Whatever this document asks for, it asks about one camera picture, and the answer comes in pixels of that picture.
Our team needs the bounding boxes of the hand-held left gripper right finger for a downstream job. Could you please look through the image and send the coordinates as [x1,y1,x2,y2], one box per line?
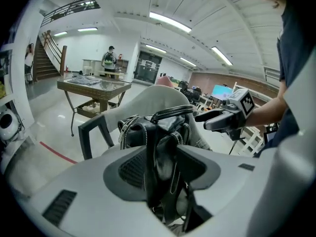
[176,145,221,191]

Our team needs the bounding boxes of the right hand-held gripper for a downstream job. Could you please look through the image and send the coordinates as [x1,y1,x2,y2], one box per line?
[195,88,256,141]

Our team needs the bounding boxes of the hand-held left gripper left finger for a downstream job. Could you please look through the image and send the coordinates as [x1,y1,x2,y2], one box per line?
[103,148,148,202]

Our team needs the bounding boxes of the black leather bag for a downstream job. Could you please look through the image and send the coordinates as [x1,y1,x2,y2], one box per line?
[118,104,213,233]

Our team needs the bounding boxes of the person's right forearm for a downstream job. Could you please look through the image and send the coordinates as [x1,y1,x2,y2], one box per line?
[246,91,287,128]

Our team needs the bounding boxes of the black office chair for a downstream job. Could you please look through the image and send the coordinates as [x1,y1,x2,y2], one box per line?
[178,80,189,95]

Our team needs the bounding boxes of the cyan computer monitor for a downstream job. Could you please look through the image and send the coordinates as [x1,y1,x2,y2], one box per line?
[212,84,234,100]

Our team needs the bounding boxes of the white wooden rack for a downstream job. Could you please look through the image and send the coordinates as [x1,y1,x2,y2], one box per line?
[236,126,265,156]

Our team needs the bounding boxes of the brown tray under table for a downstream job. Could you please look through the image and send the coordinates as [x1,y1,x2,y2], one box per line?
[76,98,117,116]

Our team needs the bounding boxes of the black double door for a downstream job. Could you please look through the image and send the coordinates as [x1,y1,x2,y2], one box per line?
[134,50,163,82]

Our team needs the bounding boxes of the glass-top folding table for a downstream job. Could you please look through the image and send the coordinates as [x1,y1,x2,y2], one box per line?
[57,76,133,137]

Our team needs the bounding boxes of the grey folded clothes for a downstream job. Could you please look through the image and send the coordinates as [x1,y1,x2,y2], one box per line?
[67,74,102,85]

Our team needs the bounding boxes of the person's dark blue shirt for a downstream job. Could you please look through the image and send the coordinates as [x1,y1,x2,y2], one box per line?
[255,0,316,158]

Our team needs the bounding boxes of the white counter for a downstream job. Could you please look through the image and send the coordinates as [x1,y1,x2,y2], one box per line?
[82,58,129,80]

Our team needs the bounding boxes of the white round appliance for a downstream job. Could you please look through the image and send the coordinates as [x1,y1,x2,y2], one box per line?
[0,108,21,141]

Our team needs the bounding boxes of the wooden staircase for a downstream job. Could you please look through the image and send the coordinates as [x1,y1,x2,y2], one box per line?
[33,30,68,83]

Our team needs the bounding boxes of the white shelf unit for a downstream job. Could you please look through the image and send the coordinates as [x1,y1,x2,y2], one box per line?
[0,48,16,105]

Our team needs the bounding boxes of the black balcony railing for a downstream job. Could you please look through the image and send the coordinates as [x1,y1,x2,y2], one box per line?
[40,0,101,27]

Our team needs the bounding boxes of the white wall air conditioner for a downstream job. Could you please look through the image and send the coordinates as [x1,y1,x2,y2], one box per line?
[264,66,281,83]

